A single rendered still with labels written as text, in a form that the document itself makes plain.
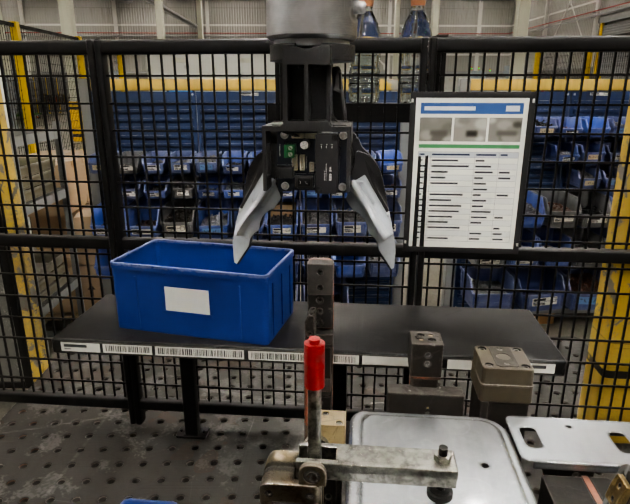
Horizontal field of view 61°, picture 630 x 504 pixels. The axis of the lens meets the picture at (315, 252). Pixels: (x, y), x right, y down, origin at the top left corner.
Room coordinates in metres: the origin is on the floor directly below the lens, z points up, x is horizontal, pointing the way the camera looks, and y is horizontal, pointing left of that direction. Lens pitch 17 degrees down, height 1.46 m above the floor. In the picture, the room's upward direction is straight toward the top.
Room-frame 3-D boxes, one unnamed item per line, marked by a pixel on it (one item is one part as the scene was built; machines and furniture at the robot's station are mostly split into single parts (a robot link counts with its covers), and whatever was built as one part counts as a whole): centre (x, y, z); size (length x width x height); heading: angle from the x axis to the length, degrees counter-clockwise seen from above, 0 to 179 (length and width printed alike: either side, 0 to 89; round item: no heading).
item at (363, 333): (0.94, 0.02, 1.01); 0.90 x 0.22 x 0.03; 85
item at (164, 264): (0.96, 0.21, 1.09); 0.30 x 0.17 x 0.13; 75
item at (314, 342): (0.51, 0.00, 1.13); 0.04 x 0.02 x 0.16; 175
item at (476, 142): (1.03, -0.29, 1.30); 0.23 x 0.02 x 0.31; 85
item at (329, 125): (0.47, 0.00, 1.43); 0.09 x 0.08 x 0.12; 175
